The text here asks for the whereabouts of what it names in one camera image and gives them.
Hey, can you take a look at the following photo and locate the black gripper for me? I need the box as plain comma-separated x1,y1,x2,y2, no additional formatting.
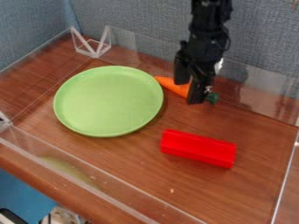
173,27,231,105

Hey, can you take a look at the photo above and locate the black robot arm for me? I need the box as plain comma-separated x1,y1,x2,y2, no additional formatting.
174,0,233,104

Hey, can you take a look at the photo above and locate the green plastic plate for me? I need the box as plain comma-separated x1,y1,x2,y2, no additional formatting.
52,66,165,137

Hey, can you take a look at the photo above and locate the orange toy carrot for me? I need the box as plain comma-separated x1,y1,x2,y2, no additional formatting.
154,75,221,105

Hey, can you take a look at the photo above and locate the red rectangular block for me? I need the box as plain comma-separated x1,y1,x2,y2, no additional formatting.
161,129,238,168

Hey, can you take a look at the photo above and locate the clear acrylic corner bracket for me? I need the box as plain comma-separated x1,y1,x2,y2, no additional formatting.
70,25,112,59

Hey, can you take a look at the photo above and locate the clear acrylic enclosure wall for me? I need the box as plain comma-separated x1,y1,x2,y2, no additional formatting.
0,27,299,224

